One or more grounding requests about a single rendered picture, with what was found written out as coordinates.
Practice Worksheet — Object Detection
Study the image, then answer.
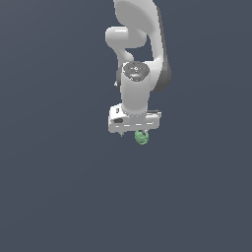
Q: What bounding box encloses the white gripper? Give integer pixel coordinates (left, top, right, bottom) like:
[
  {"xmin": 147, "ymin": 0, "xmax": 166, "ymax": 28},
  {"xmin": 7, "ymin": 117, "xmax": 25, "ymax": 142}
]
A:
[{"xmin": 108, "ymin": 103, "xmax": 162, "ymax": 138}]

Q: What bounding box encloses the small green object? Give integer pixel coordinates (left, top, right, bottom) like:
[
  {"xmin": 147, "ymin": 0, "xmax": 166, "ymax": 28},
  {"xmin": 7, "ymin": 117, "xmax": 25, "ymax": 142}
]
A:
[{"xmin": 134, "ymin": 130, "xmax": 151, "ymax": 146}]

